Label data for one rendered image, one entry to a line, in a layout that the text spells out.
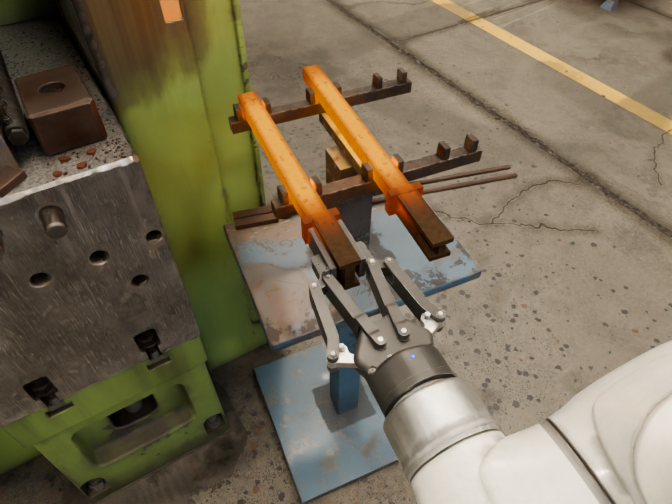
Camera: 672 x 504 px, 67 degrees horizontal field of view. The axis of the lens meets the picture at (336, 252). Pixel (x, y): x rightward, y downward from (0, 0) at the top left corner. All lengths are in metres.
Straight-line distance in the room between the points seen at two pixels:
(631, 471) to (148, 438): 1.13
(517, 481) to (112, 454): 1.09
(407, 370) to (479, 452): 0.09
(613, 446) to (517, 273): 1.49
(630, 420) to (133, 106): 0.84
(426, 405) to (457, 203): 1.66
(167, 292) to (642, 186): 1.96
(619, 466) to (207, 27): 0.84
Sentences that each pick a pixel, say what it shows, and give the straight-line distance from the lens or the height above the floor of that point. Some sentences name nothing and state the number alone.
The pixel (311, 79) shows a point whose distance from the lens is 0.88.
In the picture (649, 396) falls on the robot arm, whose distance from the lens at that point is 0.41.
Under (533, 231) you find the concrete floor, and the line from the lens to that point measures 2.04.
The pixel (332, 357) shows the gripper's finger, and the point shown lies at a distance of 0.50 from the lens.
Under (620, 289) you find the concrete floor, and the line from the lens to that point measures 1.96.
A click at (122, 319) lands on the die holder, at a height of 0.61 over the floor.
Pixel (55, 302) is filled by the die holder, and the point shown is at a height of 0.71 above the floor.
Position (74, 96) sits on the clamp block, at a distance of 0.80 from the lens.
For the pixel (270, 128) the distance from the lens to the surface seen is 0.77.
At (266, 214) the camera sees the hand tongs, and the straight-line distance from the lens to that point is 1.01.
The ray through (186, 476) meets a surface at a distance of 1.47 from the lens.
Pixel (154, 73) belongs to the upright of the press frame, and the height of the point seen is 0.92.
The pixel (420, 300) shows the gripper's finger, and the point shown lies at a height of 0.92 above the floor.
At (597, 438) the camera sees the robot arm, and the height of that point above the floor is 1.00.
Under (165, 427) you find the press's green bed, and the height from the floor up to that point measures 0.15.
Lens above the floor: 1.35
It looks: 47 degrees down
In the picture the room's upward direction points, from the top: straight up
